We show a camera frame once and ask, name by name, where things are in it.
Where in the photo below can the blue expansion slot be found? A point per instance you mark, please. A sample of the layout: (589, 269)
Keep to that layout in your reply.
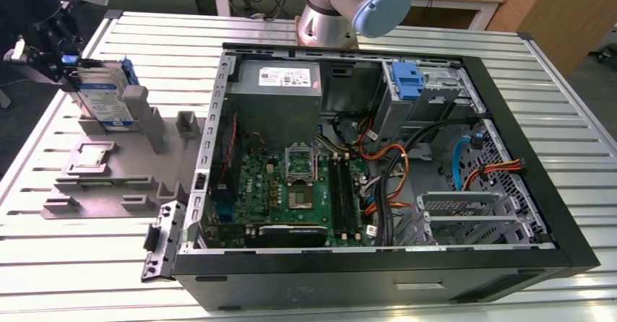
(226, 213)

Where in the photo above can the grey parts rack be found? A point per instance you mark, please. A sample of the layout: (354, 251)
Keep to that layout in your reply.
(125, 163)

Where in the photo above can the silver optical drive cage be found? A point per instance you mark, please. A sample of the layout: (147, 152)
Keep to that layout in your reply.
(423, 112)

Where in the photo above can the silver CPU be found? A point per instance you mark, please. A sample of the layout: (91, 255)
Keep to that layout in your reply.
(92, 156)

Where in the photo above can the brown wooden cabinet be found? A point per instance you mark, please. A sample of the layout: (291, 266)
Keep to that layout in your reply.
(569, 11)

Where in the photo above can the green motherboard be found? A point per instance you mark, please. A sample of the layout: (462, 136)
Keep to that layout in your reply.
(262, 195)

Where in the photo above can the black RAM slot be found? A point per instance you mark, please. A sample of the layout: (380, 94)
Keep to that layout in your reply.
(336, 195)
(350, 195)

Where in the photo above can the silver card retention bracket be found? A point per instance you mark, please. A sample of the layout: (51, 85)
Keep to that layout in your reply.
(165, 228)

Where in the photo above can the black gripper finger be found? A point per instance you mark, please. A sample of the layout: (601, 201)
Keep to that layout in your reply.
(63, 37)
(48, 65)

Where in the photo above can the CPU socket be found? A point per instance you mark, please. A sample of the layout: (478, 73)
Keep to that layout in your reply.
(302, 199)

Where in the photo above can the blue plastic drive latch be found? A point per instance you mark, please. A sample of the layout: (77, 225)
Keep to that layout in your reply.
(407, 80)

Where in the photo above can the black PC case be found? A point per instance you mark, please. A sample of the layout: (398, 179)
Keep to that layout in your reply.
(336, 282)

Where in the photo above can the silver power supply unit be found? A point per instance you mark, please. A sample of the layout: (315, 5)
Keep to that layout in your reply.
(274, 112)

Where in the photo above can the metal disk bay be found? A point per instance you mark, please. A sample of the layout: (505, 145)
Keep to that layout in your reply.
(462, 219)

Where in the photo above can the hard disk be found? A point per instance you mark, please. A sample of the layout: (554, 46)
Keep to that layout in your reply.
(103, 102)

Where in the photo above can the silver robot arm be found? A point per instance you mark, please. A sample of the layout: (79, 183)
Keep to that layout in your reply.
(327, 26)

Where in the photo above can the black graphics card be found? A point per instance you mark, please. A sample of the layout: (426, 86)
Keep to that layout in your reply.
(288, 233)

